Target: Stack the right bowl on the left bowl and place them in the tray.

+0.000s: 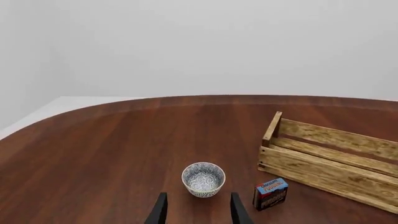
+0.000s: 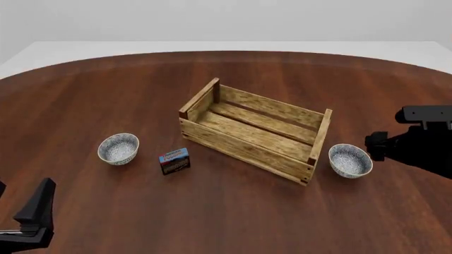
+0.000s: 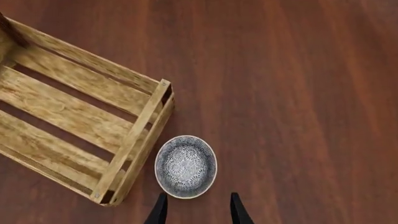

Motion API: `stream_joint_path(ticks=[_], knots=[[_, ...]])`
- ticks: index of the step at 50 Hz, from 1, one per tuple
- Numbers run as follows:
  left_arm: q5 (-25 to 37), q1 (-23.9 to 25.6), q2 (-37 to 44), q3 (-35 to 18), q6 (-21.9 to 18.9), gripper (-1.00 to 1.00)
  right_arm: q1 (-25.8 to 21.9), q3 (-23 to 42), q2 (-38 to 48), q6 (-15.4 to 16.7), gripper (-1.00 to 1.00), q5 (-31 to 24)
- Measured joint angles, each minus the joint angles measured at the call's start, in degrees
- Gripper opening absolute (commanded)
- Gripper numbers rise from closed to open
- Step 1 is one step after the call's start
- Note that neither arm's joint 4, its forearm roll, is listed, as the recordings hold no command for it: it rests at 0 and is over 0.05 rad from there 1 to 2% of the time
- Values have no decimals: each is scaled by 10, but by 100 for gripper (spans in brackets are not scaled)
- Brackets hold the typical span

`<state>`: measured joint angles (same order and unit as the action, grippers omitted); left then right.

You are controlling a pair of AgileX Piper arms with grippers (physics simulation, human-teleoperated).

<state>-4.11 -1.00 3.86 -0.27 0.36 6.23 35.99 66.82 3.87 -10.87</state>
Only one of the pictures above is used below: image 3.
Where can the wooden slat tray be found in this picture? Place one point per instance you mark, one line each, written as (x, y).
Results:
(74, 112)

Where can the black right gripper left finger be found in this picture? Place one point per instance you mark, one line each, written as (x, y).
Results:
(159, 213)

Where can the grey patterned bowl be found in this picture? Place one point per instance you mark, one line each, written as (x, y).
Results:
(186, 166)

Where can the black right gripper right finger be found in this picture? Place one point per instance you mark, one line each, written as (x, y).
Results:
(240, 213)

